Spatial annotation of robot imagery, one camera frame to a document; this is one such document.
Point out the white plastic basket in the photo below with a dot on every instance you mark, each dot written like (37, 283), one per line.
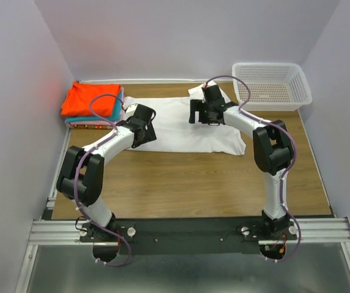
(271, 86)

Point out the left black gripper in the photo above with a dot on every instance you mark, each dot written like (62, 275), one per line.
(150, 135)

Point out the white back edge strip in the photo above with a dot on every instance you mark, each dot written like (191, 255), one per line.
(143, 81)

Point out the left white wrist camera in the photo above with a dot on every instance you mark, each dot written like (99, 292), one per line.
(130, 110)

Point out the pink folded t shirt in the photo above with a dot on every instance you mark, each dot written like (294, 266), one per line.
(97, 125)

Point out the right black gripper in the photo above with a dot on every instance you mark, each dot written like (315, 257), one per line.
(197, 105)

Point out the white t shirt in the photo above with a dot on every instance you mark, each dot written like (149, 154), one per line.
(176, 135)

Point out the orange folded t shirt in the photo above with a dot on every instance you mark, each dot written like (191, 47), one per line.
(80, 95)

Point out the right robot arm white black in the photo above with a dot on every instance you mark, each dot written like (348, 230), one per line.
(273, 152)

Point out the teal folded t shirt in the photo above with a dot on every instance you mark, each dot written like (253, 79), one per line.
(115, 116)

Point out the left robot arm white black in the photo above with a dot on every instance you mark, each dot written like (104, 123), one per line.
(82, 172)

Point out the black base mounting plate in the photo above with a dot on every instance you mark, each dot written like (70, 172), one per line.
(191, 236)

